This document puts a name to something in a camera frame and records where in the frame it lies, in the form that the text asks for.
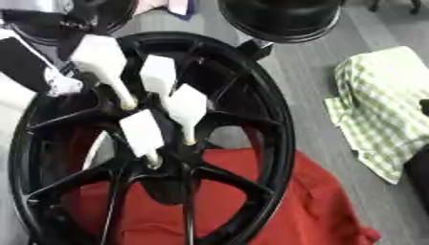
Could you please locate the green white checked cloth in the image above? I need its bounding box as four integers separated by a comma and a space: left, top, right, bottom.
322, 45, 429, 186

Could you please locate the large black round drum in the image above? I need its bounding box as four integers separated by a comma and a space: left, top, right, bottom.
215, 0, 348, 44

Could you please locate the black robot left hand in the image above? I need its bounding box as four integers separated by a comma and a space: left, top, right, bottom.
56, 76, 123, 114

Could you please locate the white pin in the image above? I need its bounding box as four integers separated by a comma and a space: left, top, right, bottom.
117, 108, 168, 170
68, 33, 140, 112
162, 82, 210, 146
137, 54, 180, 102

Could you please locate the black spoked wheel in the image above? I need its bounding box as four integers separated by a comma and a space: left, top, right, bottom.
7, 31, 299, 245

